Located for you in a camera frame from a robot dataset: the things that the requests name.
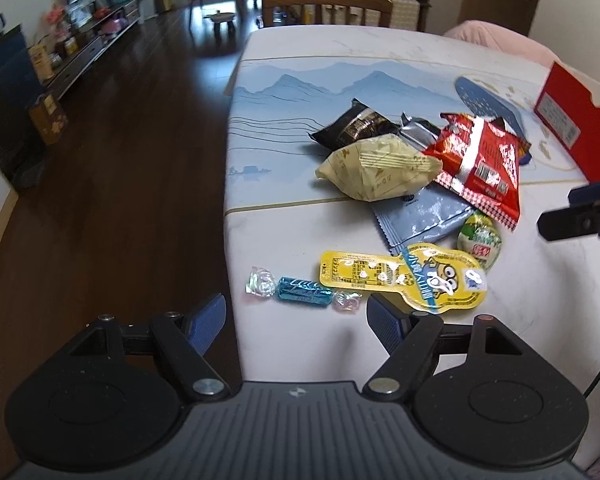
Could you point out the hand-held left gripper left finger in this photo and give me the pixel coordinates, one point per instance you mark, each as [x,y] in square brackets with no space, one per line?
[207,322]

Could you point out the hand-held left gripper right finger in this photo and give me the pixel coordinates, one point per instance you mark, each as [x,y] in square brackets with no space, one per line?
[382,322]

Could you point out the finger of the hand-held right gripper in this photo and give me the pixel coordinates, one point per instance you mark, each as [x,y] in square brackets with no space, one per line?
[570,222]
[596,190]

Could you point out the yellow cartoon snack packet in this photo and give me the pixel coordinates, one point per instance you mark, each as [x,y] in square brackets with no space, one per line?
[380,272]

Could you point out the blue candy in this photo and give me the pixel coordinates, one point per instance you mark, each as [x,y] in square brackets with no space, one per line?
[300,291]

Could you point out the green jelly cup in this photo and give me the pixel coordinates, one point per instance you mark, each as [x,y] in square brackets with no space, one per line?
[480,242]

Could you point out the red cardboard box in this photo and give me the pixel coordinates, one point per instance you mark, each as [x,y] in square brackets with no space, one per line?
[575,97]

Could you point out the red snack bag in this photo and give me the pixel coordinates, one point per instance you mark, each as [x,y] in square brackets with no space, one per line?
[485,170]

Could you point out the blue snack packet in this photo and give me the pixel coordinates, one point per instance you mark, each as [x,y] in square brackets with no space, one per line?
[420,220]

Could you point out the cream snack bag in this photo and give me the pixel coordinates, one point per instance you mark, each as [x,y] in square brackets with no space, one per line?
[380,170]

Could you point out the silver snack packet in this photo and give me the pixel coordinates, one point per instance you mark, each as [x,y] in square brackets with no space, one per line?
[420,132]

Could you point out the black snack packet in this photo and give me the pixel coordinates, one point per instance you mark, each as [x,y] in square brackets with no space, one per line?
[355,127]

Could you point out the pink cushion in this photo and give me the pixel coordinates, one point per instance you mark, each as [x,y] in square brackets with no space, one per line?
[500,40]

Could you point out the brown cardboard box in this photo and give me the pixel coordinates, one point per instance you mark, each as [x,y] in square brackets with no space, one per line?
[47,117]

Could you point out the low TV cabinet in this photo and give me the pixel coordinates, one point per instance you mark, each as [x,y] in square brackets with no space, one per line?
[87,50]

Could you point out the small wooden stool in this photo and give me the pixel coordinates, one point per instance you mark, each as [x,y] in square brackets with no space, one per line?
[222,19]

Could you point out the dark blue cabinet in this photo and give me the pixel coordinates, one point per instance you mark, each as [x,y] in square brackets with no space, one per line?
[7,85]

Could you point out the pink flowers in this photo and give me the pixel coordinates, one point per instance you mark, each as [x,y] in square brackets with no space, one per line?
[56,17]

